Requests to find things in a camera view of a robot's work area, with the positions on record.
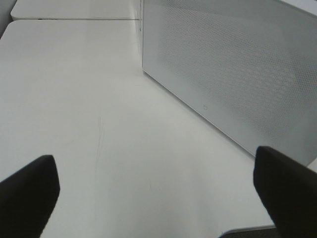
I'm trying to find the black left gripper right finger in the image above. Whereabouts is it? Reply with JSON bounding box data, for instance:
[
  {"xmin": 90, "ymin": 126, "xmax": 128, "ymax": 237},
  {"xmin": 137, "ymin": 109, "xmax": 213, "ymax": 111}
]
[{"xmin": 253, "ymin": 146, "xmax": 317, "ymax": 238}]

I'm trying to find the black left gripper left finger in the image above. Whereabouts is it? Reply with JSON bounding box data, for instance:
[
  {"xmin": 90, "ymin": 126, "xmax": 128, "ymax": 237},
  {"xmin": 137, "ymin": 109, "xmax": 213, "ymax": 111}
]
[{"xmin": 0, "ymin": 155, "xmax": 60, "ymax": 238}]

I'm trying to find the white microwave door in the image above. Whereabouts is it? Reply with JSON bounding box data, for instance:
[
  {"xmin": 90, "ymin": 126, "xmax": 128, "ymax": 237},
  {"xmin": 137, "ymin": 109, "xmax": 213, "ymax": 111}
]
[{"xmin": 142, "ymin": 0, "xmax": 317, "ymax": 165}]

